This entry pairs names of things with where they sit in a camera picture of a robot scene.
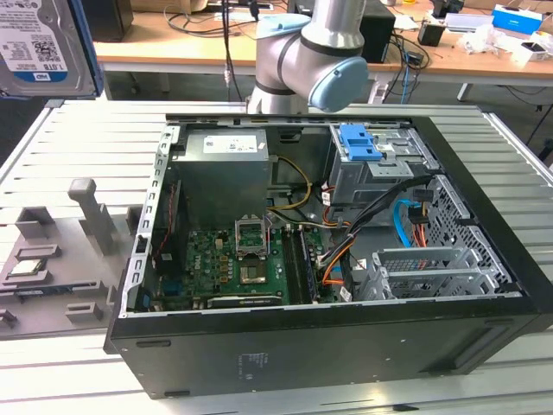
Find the hard disk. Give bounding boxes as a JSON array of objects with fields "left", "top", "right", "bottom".
[{"left": 0, "top": 0, "right": 105, "bottom": 101}]

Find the metal disk bay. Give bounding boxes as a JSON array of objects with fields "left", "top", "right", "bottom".
[{"left": 328, "top": 124, "right": 440, "bottom": 220}]

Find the CPU socket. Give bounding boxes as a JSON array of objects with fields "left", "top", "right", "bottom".
[{"left": 232, "top": 214, "right": 272, "bottom": 261}]

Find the grey power supply unit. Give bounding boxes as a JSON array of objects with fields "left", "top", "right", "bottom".
[{"left": 172, "top": 129, "right": 277, "bottom": 220}]

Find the chipset heatsink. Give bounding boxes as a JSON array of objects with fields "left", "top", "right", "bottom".
[{"left": 240, "top": 264, "right": 269, "bottom": 285}]

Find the green motherboard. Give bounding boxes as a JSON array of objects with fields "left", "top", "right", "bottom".
[{"left": 142, "top": 224, "right": 342, "bottom": 310}]

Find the black graphics card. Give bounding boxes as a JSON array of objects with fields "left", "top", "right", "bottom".
[{"left": 206, "top": 294, "right": 284, "bottom": 309}]

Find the blue plastic bay latch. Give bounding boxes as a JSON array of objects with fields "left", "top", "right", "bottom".
[{"left": 340, "top": 124, "right": 382, "bottom": 162}]

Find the black PC case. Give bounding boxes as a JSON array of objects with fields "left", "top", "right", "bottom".
[{"left": 103, "top": 112, "right": 553, "bottom": 401}]

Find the perforated metal drive cage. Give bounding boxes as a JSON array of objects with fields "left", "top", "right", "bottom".
[{"left": 358, "top": 246, "right": 502, "bottom": 302}]

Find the wooden desk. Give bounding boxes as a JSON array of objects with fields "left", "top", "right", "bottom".
[{"left": 92, "top": 0, "right": 553, "bottom": 81}]

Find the black speaker box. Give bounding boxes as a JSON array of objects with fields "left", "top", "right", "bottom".
[{"left": 360, "top": 3, "right": 397, "bottom": 64}]

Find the grey parts rack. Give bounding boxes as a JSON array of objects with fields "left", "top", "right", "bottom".
[{"left": 0, "top": 177, "right": 150, "bottom": 342}]

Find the black computer tower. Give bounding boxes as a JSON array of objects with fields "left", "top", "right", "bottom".
[{"left": 91, "top": 0, "right": 135, "bottom": 43}]

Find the CPU chip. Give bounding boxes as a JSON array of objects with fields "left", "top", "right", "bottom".
[{"left": 9, "top": 260, "right": 48, "bottom": 278}]

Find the blue cardboard box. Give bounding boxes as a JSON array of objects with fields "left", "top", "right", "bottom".
[{"left": 492, "top": 3, "right": 543, "bottom": 32}]

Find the yellow power wire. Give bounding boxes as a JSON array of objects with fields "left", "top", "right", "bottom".
[{"left": 270, "top": 156, "right": 315, "bottom": 213}]

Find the orange wire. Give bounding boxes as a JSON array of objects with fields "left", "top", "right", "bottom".
[{"left": 321, "top": 239, "right": 358, "bottom": 287}]

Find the black sleeved wire bundle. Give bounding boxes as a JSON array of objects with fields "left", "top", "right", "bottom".
[{"left": 317, "top": 175, "right": 433, "bottom": 269}]

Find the blue SATA wire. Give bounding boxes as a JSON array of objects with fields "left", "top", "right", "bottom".
[{"left": 393, "top": 199, "right": 427, "bottom": 248}]

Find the hanging black cable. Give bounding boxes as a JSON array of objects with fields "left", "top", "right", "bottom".
[{"left": 219, "top": 0, "right": 260, "bottom": 101}]

